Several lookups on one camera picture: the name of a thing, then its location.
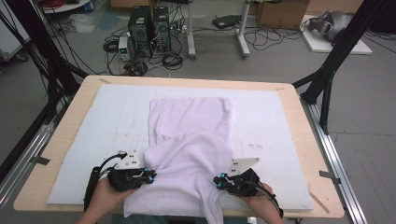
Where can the grey headset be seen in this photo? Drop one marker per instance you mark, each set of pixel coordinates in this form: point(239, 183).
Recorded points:
point(333, 23)

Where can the person's left hand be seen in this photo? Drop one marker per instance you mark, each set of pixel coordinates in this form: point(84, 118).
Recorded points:
point(106, 199)

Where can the person's blue jeans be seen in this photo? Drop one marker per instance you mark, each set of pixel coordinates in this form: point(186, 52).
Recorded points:
point(140, 220)

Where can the white foam mat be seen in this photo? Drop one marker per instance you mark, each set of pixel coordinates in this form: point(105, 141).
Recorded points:
point(264, 124)

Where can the black metal frame strut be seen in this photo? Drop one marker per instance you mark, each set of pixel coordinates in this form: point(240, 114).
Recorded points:
point(37, 37)
point(342, 43)

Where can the round white table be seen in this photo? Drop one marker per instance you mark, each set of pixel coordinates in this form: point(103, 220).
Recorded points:
point(68, 6)

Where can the aluminium side rail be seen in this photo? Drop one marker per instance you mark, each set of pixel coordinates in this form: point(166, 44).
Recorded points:
point(330, 149)
point(28, 155)

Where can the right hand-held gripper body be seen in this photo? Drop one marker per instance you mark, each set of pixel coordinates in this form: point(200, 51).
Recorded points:
point(241, 165)

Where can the person's right hand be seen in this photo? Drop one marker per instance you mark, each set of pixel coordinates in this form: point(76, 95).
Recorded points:
point(264, 202)

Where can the large cardboard box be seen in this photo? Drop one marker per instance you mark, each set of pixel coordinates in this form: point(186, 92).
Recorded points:
point(280, 14)

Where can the white floor board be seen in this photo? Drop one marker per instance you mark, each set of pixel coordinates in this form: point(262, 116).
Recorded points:
point(320, 45)

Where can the white metal stand leg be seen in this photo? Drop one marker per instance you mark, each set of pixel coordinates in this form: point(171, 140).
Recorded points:
point(243, 31)
point(190, 31)

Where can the light purple printed towel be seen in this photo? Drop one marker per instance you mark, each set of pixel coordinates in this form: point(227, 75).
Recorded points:
point(186, 155)

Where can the slim black computer tower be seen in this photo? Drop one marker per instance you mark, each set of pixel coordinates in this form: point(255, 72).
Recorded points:
point(162, 29)

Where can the grey tape piece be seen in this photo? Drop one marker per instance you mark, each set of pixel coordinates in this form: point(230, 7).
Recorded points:
point(328, 175)
point(42, 160)

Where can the beige tape strip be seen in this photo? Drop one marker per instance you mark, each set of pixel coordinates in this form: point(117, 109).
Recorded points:
point(319, 202)

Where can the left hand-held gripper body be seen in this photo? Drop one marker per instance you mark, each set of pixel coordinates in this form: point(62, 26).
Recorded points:
point(130, 161)

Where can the large black computer tower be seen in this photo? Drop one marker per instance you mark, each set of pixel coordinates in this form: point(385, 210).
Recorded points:
point(140, 31)

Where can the white power supply unit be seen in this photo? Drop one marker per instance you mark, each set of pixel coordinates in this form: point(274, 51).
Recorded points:
point(124, 48)

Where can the flat black device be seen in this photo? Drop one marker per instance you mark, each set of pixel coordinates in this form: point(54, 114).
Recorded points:
point(225, 21)

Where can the clear plastic bag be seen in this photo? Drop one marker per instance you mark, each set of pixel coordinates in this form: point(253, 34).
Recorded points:
point(82, 24)

